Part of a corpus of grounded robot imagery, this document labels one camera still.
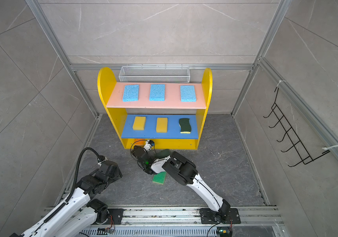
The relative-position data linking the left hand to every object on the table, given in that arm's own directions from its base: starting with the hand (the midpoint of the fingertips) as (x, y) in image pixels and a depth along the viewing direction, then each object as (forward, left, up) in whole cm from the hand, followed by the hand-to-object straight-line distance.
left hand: (116, 168), depth 82 cm
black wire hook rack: (-8, -87, +25) cm, 90 cm away
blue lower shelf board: (+21, -34, +8) cm, 41 cm away
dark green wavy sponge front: (+24, -41, +8) cm, 49 cm away
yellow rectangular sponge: (+25, -26, +8) cm, 37 cm away
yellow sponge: (+27, -12, +8) cm, 30 cm away
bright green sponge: (-4, -24, -7) cm, 26 cm away
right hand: (+18, -6, -5) cm, 19 cm away
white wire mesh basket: (+55, -22, +26) cm, 65 cm away
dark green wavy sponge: (+13, -26, -8) cm, 30 cm away
